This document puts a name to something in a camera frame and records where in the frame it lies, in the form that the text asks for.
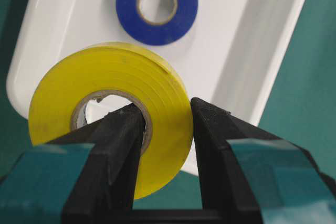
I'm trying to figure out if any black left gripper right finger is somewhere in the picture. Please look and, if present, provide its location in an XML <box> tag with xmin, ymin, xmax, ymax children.
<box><xmin>191</xmin><ymin>98</ymin><xmax>335</xmax><ymax>223</ymax></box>

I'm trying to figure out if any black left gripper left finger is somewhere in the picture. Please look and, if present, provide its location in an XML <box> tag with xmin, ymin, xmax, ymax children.
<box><xmin>1</xmin><ymin>104</ymin><xmax>145</xmax><ymax>223</ymax></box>

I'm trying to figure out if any yellow tape roll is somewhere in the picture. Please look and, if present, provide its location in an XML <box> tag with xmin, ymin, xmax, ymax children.
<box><xmin>28</xmin><ymin>42</ymin><xmax>193</xmax><ymax>199</ymax></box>

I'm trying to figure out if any blue tape roll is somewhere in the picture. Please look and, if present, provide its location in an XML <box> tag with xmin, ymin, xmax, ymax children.
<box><xmin>116</xmin><ymin>0</ymin><xmax>198</xmax><ymax>46</ymax></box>

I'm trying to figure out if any white plastic tray case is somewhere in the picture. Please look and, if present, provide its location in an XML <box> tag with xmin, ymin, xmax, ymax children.
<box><xmin>5</xmin><ymin>0</ymin><xmax>316</xmax><ymax>176</ymax></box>

